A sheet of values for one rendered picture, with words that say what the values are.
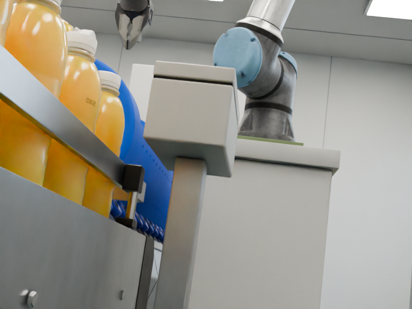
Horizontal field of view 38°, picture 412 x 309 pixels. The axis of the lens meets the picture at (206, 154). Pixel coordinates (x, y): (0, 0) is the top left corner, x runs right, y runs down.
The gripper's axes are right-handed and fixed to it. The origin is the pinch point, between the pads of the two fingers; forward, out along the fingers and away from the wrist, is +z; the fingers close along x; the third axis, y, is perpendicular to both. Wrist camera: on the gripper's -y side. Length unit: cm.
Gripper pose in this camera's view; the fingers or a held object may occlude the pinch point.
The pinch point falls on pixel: (127, 43)
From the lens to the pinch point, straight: 155.9
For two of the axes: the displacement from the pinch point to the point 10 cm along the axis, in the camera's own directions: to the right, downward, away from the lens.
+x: -9.9, -1.1, 1.1
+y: 0.8, 2.2, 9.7
